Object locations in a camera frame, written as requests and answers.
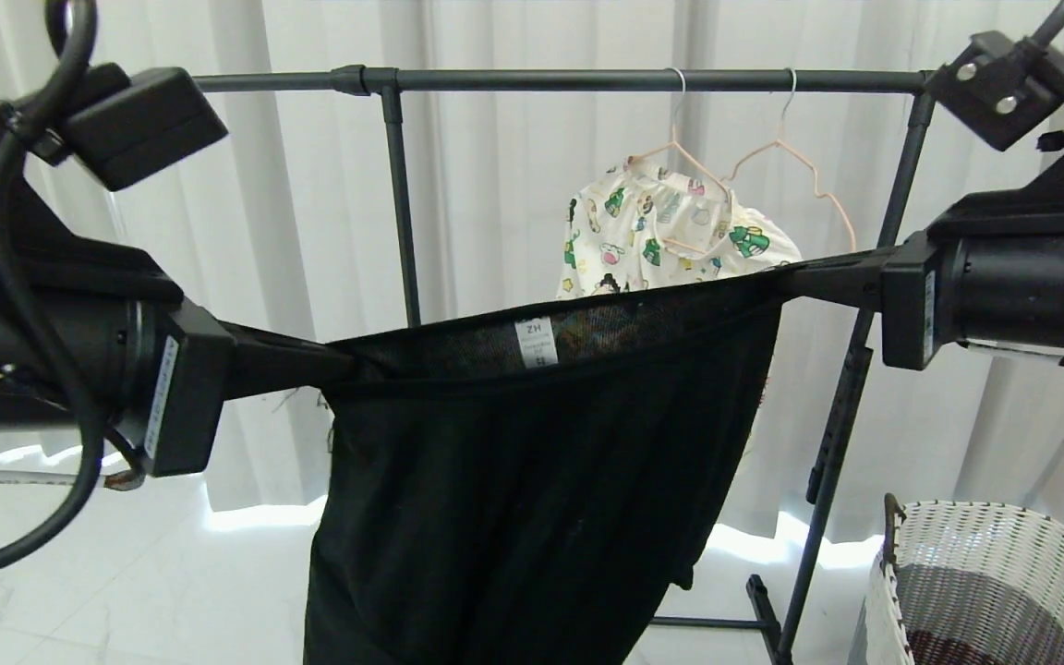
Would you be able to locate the cream printed garment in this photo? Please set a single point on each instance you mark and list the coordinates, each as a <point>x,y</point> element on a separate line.
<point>624,240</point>

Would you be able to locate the white laundry basket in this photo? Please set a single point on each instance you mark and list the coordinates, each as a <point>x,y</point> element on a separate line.
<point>985,554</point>

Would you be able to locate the black clothes rack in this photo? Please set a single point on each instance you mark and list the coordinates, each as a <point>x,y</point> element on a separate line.
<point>541,80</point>

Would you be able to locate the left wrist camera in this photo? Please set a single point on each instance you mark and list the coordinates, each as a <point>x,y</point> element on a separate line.
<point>144,125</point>

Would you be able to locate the pink clothes hanger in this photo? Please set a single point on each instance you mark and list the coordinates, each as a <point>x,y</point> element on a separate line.
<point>779,140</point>
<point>675,143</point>

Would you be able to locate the white curtain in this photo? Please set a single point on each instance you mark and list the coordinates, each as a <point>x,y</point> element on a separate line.
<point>541,185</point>

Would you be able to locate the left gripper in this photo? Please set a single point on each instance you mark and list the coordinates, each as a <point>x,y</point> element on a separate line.
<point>186,388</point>

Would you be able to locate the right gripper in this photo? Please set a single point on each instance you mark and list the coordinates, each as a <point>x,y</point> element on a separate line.
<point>1012,286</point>

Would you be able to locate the black garment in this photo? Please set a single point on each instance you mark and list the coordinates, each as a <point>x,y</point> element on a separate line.
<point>513,508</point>

